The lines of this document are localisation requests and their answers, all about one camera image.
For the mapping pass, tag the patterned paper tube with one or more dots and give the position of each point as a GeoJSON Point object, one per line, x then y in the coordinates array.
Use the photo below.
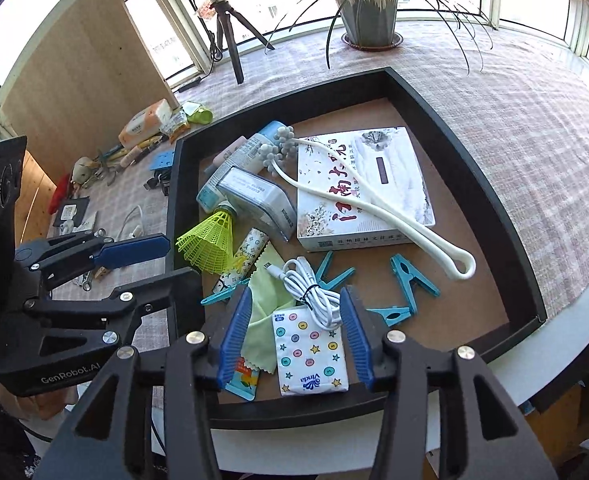
{"type": "Point", "coordinates": [243, 259]}

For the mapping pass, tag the black wet wipes pack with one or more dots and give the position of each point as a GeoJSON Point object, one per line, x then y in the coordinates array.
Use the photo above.
{"type": "Point", "coordinates": [71, 210]}

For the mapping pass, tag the snack sachet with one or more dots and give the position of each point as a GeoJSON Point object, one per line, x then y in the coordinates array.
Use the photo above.
{"type": "Point", "coordinates": [176, 126]}

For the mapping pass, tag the potted plant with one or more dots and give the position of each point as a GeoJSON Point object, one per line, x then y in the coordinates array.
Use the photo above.
{"type": "Point", "coordinates": [374, 10]}

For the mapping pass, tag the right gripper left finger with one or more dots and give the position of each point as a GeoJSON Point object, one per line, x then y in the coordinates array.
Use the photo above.
{"type": "Point", "coordinates": [202, 362]}

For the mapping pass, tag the yellow plastic shuttlecock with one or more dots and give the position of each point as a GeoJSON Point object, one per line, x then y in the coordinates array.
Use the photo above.
{"type": "Point", "coordinates": [208, 245]}

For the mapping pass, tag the pink bottle grey cap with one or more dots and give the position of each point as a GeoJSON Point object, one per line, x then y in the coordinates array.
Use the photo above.
{"type": "Point", "coordinates": [223, 155]}

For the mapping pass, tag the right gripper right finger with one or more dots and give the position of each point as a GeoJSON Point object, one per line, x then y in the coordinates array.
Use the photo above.
{"type": "Point", "coordinates": [391, 362]}

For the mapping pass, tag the green tube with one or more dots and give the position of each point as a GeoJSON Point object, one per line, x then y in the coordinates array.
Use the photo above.
{"type": "Point", "coordinates": [197, 113]}

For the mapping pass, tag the orange tissue pack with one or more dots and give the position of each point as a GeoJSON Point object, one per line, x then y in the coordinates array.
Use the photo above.
{"type": "Point", "coordinates": [145, 124]}

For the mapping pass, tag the white printed box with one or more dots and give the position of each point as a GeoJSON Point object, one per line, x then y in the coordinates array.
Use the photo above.
{"type": "Point", "coordinates": [360, 162]}

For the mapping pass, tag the wooden clothespin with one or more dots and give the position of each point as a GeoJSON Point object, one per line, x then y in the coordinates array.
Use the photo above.
{"type": "Point", "coordinates": [101, 273]}

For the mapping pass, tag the Vinda tissue pack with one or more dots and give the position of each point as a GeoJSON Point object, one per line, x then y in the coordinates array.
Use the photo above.
{"type": "Point", "coordinates": [310, 360]}

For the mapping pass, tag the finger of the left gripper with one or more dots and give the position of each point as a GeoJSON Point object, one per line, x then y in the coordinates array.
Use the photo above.
{"type": "Point", "coordinates": [61, 259]}
{"type": "Point", "coordinates": [136, 300]}

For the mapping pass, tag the white massage roller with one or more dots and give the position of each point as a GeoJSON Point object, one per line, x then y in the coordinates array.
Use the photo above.
{"type": "Point", "coordinates": [457, 263]}

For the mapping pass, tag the blue phone stand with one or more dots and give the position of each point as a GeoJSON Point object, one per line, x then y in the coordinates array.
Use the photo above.
{"type": "Point", "coordinates": [162, 161]}

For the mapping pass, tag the red cloth pouch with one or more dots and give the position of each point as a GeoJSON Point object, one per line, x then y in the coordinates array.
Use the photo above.
{"type": "Point", "coordinates": [62, 192]}

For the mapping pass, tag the large cream lotion bottle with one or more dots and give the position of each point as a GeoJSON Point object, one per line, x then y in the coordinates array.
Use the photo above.
{"type": "Point", "coordinates": [246, 157]}

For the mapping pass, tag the teal clothespin in pile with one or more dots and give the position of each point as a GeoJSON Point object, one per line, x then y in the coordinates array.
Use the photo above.
{"type": "Point", "coordinates": [224, 294]}

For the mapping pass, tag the black storage tray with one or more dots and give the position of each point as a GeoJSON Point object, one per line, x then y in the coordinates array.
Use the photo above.
{"type": "Point", "coordinates": [493, 311]}

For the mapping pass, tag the green lens cloth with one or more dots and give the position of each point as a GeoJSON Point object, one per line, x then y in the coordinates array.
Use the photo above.
{"type": "Point", "coordinates": [268, 295]}

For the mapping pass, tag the white plastic case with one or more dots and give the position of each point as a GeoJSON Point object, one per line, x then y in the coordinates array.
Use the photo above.
{"type": "Point", "coordinates": [262, 200]}

